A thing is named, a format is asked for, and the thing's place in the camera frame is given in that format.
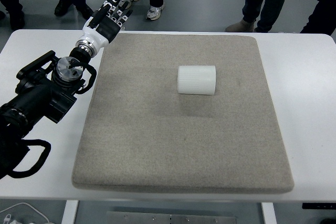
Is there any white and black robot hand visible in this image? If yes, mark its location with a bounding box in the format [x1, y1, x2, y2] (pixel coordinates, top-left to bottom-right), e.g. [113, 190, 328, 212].
[76, 0, 132, 57]

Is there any white ribbed cup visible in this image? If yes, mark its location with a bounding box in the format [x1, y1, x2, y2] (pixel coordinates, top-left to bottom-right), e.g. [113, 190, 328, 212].
[177, 66, 216, 95]

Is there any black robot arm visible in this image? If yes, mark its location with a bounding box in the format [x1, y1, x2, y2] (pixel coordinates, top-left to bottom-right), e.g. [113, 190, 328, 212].
[1, 46, 97, 178]

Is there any black leather shoe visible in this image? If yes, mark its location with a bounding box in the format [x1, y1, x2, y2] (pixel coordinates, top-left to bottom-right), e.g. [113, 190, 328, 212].
[76, 4, 93, 20]
[54, 0, 72, 17]

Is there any white and grey sneaker right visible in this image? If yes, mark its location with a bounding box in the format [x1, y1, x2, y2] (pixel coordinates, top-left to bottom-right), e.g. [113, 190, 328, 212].
[146, 4, 165, 21]

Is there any beige felt mat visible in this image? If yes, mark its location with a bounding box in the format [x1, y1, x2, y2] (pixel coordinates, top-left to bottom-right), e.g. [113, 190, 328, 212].
[72, 33, 294, 194]

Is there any tan suede boot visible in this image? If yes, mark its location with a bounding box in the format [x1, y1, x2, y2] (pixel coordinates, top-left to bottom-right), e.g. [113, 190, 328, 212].
[225, 19, 255, 33]

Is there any black table control panel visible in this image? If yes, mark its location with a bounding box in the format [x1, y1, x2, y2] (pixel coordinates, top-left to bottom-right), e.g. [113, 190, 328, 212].
[302, 202, 336, 210]

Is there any white cable under table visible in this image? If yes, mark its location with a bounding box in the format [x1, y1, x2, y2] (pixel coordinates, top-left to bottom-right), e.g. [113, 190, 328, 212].
[0, 202, 50, 224]

